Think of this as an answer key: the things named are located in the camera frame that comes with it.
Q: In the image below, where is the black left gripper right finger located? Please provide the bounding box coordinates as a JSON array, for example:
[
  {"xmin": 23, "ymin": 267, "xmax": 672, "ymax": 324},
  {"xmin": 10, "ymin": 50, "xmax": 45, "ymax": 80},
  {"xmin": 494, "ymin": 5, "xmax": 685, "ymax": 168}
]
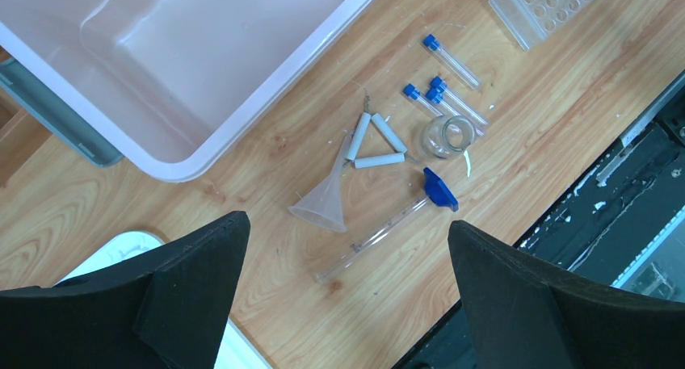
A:
[{"xmin": 448, "ymin": 220, "xmax": 684, "ymax": 368}]

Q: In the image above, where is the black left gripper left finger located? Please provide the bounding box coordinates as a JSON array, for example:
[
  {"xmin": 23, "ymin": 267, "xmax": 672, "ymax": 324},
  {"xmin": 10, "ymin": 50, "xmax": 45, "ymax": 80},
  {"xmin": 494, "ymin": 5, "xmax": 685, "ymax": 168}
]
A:
[{"xmin": 1, "ymin": 211, "xmax": 250, "ymax": 368}]

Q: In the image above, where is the white plastic lid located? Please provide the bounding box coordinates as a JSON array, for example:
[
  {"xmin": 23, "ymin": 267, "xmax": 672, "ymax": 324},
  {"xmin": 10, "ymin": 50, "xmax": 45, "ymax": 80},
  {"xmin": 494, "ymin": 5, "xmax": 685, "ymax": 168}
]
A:
[{"xmin": 58, "ymin": 231, "xmax": 271, "ymax": 368}]

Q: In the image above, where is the graduated cylinder blue base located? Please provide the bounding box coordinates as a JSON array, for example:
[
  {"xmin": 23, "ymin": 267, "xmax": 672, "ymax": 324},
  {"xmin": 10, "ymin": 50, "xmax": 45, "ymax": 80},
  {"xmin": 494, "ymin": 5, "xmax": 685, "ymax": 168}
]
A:
[{"xmin": 314, "ymin": 167, "xmax": 459, "ymax": 283}]

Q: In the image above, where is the clear plastic funnel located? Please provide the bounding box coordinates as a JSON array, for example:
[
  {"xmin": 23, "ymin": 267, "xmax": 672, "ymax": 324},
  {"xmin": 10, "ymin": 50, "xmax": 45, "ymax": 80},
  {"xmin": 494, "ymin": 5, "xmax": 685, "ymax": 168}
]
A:
[{"xmin": 288, "ymin": 134, "xmax": 352, "ymax": 233}]

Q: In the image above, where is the small glass beaker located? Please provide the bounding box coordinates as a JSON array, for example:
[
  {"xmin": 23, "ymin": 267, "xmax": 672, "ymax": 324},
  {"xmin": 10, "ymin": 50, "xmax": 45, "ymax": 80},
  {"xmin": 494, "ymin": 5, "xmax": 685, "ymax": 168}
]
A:
[{"xmin": 418, "ymin": 115, "xmax": 477, "ymax": 159}]

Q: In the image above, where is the wooden compartment tray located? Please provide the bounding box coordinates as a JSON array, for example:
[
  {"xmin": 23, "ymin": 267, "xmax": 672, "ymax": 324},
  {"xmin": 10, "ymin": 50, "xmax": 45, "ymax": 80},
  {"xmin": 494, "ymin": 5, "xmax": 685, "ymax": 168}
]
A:
[{"xmin": 1, "ymin": 88, "xmax": 52, "ymax": 188}]

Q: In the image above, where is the pink plastic bin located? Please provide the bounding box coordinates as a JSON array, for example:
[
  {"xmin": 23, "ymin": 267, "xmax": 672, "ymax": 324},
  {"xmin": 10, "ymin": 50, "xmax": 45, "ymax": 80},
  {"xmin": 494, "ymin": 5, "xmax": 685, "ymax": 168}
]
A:
[{"xmin": 1, "ymin": 0, "xmax": 373, "ymax": 182}]

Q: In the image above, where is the blue capped tube middle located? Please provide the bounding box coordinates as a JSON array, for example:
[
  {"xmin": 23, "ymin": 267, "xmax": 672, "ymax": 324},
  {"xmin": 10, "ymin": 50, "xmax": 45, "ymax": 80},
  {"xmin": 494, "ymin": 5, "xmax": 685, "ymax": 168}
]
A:
[{"xmin": 426, "ymin": 88, "xmax": 489, "ymax": 136}]

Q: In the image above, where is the blue capped tube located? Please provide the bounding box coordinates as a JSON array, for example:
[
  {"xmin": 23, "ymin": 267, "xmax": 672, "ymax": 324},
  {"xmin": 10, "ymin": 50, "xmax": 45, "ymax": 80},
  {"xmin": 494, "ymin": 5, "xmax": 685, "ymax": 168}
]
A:
[
  {"xmin": 426, "ymin": 88, "xmax": 489, "ymax": 136},
  {"xmin": 402, "ymin": 84, "xmax": 443, "ymax": 117},
  {"xmin": 422, "ymin": 34, "xmax": 481, "ymax": 90},
  {"xmin": 427, "ymin": 76, "xmax": 489, "ymax": 135}
]

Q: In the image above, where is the blue capped tube right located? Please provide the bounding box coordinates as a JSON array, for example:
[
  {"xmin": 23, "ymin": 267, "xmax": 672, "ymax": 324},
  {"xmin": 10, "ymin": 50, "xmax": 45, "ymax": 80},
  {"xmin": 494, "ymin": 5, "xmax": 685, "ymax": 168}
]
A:
[{"xmin": 427, "ymin": 76, "xmax": 489, "ymax": 135}]

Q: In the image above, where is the white clay triangle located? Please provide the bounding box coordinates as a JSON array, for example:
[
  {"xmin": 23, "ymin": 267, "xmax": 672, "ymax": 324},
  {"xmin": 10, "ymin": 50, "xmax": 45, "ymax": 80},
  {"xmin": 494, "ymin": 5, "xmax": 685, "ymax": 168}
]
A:
[{"xmin": 342, "ymin": 93, "xmax": 418, "ymax": 169}]

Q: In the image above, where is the blue capped tube left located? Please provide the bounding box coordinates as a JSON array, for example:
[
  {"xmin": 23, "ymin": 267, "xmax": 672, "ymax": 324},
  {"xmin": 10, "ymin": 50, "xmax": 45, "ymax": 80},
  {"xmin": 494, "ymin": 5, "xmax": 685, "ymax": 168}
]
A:
[{"xmin": 402, "ymin": 84, "xmax": 443, "ymax": 117}]

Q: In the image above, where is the blue capped tube far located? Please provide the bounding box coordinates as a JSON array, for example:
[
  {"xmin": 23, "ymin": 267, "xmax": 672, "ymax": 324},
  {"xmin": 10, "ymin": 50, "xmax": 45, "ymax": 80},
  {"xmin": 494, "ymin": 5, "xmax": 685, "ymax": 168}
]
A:
[{"xmin": 422, "ymin": 34, "xmax": 481, "ymax": 90}]

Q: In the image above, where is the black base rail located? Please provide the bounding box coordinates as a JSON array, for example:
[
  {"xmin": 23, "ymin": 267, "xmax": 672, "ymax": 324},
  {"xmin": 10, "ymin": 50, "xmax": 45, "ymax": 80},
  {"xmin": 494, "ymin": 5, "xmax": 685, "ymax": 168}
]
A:
[{"xmin": 397, "ymin": 76, "xmax": 684, "ymax": 368}]

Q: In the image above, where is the grey bin handle left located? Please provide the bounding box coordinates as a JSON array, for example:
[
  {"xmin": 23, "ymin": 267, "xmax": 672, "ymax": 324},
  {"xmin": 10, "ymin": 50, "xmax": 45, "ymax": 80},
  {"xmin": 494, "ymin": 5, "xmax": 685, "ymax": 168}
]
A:
[{"xmin": 1, "ymin": 57, "xmax": 124, "ymax": 167}]

